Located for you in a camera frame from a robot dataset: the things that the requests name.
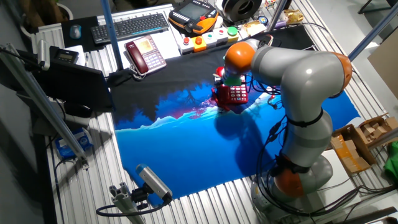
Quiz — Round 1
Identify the blue plastic packet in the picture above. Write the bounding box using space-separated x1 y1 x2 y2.
55 127 93 160

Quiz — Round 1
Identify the gold snack bag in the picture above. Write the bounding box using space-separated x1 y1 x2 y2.
282 9 305 25

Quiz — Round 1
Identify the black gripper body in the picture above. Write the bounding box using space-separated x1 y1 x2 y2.
213 73 230 90

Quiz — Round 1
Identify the blue frame pole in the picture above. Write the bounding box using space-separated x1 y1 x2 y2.
99 0 124 71

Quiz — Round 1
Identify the black chair base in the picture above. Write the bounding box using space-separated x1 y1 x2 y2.
357 0 398 15

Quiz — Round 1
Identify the short aluminium extrusion post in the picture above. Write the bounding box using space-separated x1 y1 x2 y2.
108 182 146 224

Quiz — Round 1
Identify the blue and black printed cloth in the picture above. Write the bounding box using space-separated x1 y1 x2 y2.
107 24 361 207

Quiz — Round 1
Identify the grey computer mouse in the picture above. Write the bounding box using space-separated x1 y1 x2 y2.
69 24 82 40

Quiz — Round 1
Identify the black mouse pad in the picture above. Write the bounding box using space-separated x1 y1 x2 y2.
61 16 100 52

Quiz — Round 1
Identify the red telephone handset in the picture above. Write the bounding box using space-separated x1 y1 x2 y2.
211 65 227 110

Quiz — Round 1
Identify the metal frame pole with clamp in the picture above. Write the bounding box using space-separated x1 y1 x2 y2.
347 1 398 62

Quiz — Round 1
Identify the orange box orange button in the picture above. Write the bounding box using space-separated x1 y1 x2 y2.
191 36 208 53

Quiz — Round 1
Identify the green cloth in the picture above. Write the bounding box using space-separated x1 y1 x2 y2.
384 141 398 184

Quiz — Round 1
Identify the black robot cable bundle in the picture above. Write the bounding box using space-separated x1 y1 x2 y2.
245 34 398 218

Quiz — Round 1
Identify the aluminium bar over boxes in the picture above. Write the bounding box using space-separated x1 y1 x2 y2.
366 126 398 150

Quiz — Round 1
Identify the grey frame pole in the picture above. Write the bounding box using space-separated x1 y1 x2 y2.
267 0 289 30

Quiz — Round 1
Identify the person in dark clothes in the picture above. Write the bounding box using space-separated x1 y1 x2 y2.
108 0 175 13

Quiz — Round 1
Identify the white box small red button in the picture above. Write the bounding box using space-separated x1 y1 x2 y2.
213 27 229 45

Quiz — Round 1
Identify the pale yellow snack packet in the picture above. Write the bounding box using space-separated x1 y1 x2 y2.
242 21 267 37

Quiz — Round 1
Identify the white plant pot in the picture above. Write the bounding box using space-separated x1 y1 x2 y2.
18 0 75 38

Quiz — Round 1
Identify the maroon desk telephone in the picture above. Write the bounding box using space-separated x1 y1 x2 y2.
124 34 167 77

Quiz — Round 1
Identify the large open cardboard box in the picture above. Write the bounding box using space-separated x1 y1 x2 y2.
330 123 377 175

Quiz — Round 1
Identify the black and orange teach pendant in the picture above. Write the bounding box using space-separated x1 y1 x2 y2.
168 0 220 35

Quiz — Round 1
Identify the brown cardboard panel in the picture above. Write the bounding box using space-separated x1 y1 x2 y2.
368 37 398 100

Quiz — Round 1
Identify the small black display device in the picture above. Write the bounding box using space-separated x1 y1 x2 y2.
49 45 80 65

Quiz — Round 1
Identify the long aluminium strut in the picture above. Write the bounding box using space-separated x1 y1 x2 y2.
0 43 90 169

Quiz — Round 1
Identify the grey coiled phone cord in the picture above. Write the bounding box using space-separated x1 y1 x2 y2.
129 67 147 82

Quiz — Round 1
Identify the red telephone base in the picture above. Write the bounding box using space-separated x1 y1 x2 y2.
213 81 249 110

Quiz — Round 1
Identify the white flat board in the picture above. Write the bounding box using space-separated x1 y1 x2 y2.
329 149 361 200

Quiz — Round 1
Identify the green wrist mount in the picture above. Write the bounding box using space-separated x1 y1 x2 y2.
223 76 243 87

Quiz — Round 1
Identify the black camera cable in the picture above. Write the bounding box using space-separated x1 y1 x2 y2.
95 195 172 218

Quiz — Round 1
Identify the black filament spool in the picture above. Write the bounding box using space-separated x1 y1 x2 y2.
221 0 263 23

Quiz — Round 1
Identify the yellow box big green button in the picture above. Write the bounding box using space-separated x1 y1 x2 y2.
226 26 240 44

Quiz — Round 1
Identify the white box green button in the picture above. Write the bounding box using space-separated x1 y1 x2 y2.
201 32 218 49

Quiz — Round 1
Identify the black computer keyboard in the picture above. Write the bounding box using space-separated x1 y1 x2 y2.
91 12 170 45

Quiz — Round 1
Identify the small open cardboard box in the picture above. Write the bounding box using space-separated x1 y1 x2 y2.
359 113 398 144

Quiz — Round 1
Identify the black monitor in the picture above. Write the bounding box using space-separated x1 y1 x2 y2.
40 60 114 113

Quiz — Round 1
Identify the silver camera with blue cap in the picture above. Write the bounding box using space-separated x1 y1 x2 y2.
136 164 174 202

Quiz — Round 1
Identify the white box red mushroom button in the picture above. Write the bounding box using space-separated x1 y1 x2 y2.
178 36 195 55

